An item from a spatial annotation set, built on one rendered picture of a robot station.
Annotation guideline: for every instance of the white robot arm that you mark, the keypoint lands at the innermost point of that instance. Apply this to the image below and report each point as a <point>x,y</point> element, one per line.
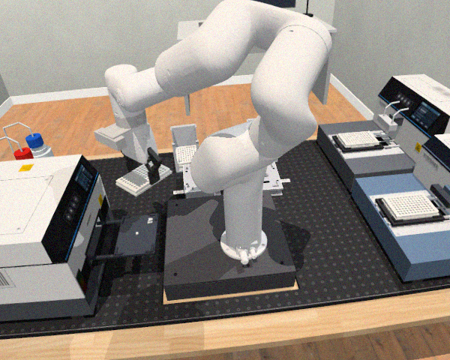
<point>234,159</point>

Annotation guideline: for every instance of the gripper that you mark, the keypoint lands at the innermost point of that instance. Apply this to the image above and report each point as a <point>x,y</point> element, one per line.
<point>141,145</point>

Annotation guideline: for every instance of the blue bottle cap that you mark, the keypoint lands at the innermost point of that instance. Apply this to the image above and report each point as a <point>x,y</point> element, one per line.
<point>34,141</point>

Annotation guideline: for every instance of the white plastic bottle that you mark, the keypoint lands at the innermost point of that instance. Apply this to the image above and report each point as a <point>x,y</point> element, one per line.
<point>47,154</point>

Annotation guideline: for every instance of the red bottle cap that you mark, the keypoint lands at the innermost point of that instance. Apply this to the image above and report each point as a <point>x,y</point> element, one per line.
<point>25,154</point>

